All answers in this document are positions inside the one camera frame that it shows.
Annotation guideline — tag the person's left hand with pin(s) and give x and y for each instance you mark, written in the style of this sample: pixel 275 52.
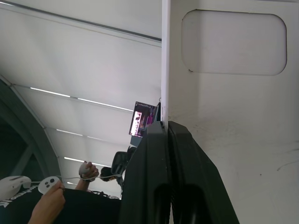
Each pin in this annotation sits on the person's left hand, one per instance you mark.
pixel 93 172

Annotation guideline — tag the white phone box base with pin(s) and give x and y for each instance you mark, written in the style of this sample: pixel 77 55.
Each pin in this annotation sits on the white phone box base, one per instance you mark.
pixel 233 105

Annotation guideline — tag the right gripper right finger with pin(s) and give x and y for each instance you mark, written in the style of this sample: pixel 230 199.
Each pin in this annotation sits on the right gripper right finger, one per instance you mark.
pixel 198 177

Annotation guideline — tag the white VR controller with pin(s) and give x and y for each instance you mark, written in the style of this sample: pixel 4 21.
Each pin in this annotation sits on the white VR controller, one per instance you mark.
pixel 47 184
pixel 83 170

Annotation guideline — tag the white VR headset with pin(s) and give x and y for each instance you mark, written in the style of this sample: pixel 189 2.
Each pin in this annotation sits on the white VR headset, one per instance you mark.
pixel 11 186

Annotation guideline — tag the person's right hand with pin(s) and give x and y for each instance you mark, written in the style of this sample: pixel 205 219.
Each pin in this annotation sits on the person's right hand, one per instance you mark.
pixel 49 205

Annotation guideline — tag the dark-haired person's head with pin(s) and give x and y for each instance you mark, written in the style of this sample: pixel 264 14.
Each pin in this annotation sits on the dark-haired person's head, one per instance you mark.
pixel 108 173

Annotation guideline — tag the black boxy device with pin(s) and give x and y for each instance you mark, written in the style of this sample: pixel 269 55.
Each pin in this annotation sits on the black boxy device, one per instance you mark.
pixel 120 162

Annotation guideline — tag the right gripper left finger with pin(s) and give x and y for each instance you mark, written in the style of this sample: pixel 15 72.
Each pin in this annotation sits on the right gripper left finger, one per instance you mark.
pixel 144 175

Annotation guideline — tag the dark grey curved frame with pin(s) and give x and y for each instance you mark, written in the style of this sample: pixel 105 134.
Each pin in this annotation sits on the dark grey curved frame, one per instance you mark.
pixel 30 130

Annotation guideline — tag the person in black shirt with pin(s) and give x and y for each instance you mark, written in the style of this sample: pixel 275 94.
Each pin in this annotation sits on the person in black shirt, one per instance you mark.
pixel 88 207

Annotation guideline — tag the linear ceiling light strip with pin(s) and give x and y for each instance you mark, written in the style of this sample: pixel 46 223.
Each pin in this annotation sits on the linear ceiling light strip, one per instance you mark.
pixel 70 132
pixel 50 92
pixel 105 105
pixel 74 159

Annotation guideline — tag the lit computer monitor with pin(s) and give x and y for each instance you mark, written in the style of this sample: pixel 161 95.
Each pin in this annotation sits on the lit computer monitor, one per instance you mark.
pixel 140 116

